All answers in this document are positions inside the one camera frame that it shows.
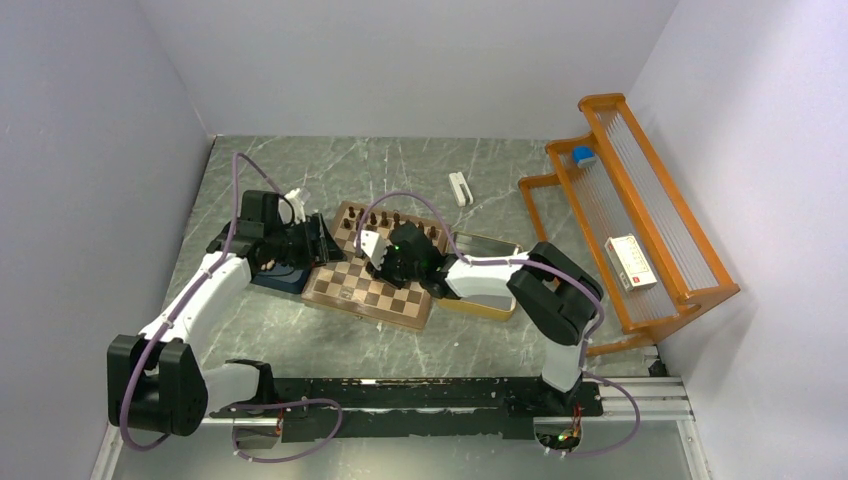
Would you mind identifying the orange wooden rack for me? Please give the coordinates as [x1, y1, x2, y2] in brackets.
[518, 93, 740, 356]

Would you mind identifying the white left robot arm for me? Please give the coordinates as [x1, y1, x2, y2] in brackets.
[107, 188, 345, 436]

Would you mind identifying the wooden chess board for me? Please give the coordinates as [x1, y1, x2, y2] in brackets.
[301, 201, 433, 331]

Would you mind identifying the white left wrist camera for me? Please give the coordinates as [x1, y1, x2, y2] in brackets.
[278, 187, 310, 224]

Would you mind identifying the white small box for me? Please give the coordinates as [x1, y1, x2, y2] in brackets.
[604, 234, 657, 292]

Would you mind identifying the white clip on table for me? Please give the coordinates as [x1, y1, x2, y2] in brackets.
[448, 172, 474, 207]

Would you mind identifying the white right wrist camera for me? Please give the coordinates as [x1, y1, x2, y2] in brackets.
[358, 230, 387, 270]

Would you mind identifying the yellow metal tin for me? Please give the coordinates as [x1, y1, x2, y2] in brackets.
[436, 232, 524, 321]

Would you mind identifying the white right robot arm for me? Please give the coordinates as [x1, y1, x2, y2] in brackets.
[356, 223, 604, 414]

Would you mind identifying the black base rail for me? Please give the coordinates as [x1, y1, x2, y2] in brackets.
[213, 377, 604, 443]

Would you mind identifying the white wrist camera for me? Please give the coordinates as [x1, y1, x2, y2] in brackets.
[278, 187, 310, 224]
[358, 230, 387, 270]

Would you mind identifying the blue tray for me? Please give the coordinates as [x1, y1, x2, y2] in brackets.
[251, 261, 312, 295]

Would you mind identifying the blue round object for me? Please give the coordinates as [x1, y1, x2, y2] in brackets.
[571, 146, 597, 168]

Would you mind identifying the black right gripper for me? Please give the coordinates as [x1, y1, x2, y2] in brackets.
[365, 242, 423, 290]

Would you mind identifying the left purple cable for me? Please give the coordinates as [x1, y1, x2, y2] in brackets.
[117, 151, 344, 464]

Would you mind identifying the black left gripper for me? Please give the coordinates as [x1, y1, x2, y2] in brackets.
[264, 212, 346, 271]

